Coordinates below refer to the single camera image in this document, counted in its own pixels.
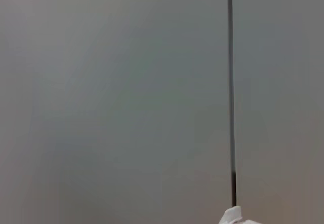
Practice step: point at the white paper ball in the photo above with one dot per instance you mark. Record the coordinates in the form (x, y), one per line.
(231, 216)

